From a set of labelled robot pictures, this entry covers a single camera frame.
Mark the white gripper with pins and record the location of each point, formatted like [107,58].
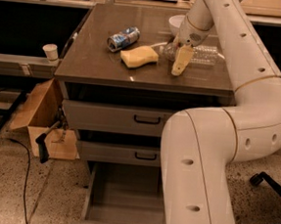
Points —
[188,35]

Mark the clear plastic water bottle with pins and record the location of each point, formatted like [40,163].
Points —
[203,55]

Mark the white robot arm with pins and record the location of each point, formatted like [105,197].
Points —
[198,143]

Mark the grey drawer cabinet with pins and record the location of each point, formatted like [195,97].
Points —
[91,73]

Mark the grey top drawer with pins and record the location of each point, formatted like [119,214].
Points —
[116,119]

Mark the grey middle drawer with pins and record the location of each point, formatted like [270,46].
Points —
[119,153]

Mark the grey open bottom drawer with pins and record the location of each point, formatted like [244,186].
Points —
[123,194]

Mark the white bowl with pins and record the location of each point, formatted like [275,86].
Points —
[174,23]

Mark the yellow sponge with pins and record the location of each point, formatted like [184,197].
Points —
[139,56]

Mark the crushed blue soda can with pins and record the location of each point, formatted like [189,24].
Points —
[123,39]

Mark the white paper cup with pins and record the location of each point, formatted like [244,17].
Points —
[51,53]

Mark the cardboard box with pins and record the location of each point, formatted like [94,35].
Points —
[38,113]

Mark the black handled tool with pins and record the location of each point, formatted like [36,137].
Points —
[40,141]

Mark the grey workbench rail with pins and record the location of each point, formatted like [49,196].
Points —
[16,65]

